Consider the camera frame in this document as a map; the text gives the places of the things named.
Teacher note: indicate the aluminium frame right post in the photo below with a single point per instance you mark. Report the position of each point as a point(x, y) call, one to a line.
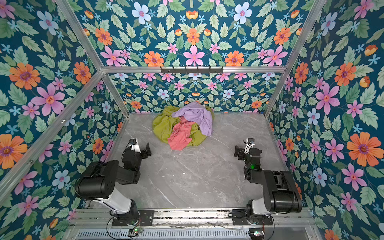
point(312, 17)

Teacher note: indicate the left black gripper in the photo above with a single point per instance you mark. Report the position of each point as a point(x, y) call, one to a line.
point(142, 155)

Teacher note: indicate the pink cloth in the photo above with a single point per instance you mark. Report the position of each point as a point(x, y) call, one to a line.
point(180, 137)

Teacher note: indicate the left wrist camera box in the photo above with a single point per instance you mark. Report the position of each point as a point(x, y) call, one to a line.
point(133, 145)

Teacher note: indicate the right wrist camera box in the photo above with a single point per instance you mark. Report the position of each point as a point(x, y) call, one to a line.
point(249, 144)

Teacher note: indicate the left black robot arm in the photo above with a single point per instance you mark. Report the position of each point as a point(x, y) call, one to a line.
point(98, 183)

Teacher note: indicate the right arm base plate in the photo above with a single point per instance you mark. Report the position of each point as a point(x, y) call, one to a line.
point(243, 217)

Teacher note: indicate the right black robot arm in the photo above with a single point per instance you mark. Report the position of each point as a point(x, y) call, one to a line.
point(280, 194)

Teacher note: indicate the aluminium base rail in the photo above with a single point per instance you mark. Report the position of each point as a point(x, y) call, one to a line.
point(218, 217)

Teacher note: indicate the aluminium frame left side bar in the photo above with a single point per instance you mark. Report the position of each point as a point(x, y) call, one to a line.
point(21, 168)

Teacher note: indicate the lavender purple cloth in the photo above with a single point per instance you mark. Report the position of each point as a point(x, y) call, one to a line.
point(197, 113)

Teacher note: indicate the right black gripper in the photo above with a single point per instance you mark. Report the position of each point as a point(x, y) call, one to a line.
point(240, 151)

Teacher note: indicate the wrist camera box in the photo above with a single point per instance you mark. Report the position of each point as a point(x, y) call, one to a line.
point(133, 145)
point(249, 144)

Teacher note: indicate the aluminium frame post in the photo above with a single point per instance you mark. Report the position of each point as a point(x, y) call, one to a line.
point(312, 17)
point(78, 30)

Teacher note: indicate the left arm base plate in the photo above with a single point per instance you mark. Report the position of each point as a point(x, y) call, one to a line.
point(134, 218)

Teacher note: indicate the lime green jacket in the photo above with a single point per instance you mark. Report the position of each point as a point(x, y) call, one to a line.
point(163, 126)

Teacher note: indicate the grey coat hook rack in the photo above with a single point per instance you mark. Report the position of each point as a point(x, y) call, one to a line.
point(192, 70)

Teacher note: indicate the aluminium frame left post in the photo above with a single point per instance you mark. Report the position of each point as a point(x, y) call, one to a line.
point(78, 30)

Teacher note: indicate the aluminium frame rear crossbar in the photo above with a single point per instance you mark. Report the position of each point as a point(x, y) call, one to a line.
point(257, 69)

